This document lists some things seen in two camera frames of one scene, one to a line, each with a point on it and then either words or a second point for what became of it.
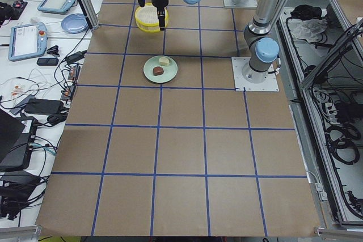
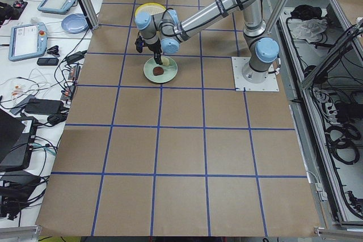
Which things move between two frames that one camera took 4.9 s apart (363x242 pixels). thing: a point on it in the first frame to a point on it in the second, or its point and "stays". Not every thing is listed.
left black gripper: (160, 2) to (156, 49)
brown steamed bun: (157, 71) stays
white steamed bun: (163, 61) stays
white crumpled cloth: (309, 29) stays
